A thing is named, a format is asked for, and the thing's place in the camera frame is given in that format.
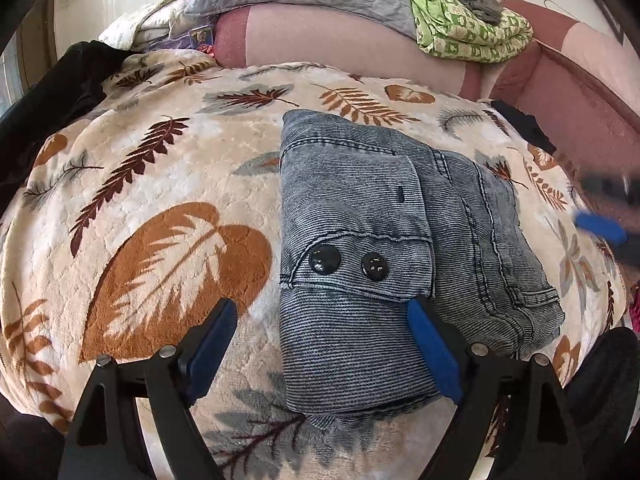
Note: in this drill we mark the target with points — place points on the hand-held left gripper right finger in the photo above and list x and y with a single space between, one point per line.
432 350

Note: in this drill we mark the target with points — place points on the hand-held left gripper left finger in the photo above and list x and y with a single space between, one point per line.
212 350

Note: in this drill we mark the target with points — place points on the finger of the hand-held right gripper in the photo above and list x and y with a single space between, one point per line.
612 186
600 227

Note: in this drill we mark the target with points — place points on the grey denim pants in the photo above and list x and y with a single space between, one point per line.
350 185

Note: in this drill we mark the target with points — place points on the magenta cloth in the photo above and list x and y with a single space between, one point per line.
635 310

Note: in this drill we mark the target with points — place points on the small black cloth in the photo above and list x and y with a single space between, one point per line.
525 127

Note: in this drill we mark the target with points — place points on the leaf-printed fleece blanket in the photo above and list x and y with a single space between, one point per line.
175 185

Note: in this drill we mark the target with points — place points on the green patterned blanket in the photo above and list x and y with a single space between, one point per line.
475 35

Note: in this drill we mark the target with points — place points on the pink bed headboard cushion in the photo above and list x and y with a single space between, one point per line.
350 45

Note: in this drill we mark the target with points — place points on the large black garment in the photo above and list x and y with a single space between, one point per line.
60 90

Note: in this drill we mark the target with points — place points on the colourful printed packet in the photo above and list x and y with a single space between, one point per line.
201 39

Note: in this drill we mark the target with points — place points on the white crumpled cloth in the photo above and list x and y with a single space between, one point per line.
130 27

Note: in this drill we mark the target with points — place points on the patterned glass window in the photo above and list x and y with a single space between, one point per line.
7 80

